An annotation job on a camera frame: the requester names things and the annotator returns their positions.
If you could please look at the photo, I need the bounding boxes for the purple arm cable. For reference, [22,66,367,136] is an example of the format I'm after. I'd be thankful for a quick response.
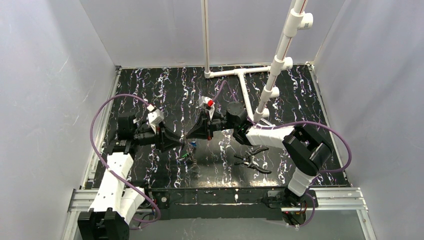
[89,93,163,231]
[211,79,353,228]

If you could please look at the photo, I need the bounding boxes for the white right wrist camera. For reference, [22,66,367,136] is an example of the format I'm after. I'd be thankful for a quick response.
[197,96,215,120]

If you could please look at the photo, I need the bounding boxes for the black handled pliers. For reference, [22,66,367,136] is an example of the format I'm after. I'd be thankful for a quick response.
[233,147,273,175]

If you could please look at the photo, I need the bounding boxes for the white PVC pipe frame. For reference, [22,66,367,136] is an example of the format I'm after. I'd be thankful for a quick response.
[201,0,315,122]

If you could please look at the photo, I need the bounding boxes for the aluminium front rail frame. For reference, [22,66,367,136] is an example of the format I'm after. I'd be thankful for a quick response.
[61,188,378,240]

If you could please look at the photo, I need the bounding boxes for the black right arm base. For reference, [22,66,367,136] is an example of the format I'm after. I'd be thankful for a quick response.
[260,188,319,228]

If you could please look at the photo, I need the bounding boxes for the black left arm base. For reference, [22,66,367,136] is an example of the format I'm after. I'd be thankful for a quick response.
[121,189,171,210]

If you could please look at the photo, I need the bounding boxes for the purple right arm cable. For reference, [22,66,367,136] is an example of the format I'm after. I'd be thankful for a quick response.
[211,79,353,228]

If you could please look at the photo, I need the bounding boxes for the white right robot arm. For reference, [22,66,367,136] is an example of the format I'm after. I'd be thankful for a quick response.
[186,99,333,197]

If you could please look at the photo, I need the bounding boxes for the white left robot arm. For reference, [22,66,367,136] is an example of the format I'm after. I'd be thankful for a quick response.
[77,110,182,240]

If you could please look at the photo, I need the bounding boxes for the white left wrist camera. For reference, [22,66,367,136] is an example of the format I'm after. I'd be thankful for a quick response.
[146,104,164,134]

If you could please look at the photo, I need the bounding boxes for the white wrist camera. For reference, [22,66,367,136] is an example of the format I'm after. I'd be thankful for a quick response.
[146,104,164,134]
[197,96,215,120]

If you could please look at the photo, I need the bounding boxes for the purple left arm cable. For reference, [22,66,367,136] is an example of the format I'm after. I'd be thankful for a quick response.
[89,93,163,231]

